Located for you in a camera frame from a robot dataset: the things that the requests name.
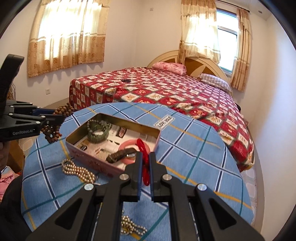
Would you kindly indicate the pink pillow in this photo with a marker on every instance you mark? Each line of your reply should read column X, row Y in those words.
column 176, row 68

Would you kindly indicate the red cord pendant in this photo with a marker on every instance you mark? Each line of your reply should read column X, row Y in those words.
column 145, row 162

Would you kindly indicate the pink bangle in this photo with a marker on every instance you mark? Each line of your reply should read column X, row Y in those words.
column 124, row 145

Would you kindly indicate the left window curtain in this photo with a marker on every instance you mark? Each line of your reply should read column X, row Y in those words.
column 65, row 34

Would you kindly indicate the bed with red quilt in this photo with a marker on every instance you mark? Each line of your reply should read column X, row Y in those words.
column 188, row 95

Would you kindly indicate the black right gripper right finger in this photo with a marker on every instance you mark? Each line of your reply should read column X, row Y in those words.
column 196, row 212

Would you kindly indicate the middle window curtain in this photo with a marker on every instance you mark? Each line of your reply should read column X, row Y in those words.
column 199, row 34

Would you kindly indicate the plaid pillow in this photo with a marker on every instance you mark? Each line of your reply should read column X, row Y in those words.
column 215, row 81

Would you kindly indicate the pink tin box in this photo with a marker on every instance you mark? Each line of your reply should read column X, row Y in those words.
column 92, row 162

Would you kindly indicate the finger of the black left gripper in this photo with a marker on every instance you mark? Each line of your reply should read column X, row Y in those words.
column 50, row 118

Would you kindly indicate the printed paper in box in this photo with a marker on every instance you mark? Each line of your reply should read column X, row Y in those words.
column 111, row 141

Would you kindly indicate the window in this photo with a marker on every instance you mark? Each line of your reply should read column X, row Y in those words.
column 227, row 39

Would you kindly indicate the blue plaid tablecloth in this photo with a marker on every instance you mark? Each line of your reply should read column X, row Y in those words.
column 191, row 151

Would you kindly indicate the window curtain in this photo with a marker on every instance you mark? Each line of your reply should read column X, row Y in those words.
column 242, row 60
column 199, row 34
column 65, row 34

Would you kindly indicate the wall socket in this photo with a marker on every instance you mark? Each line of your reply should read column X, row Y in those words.
column 47, row 91

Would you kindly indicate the wooden headboard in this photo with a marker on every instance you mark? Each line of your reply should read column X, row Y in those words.
column 195, row 66

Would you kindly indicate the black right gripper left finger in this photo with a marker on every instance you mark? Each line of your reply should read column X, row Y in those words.
column 94, row 212

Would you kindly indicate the green jade bangle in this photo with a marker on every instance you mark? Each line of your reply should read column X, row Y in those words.
column 97, row 133

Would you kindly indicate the right window curtain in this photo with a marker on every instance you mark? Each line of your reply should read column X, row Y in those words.
column 242, row 60

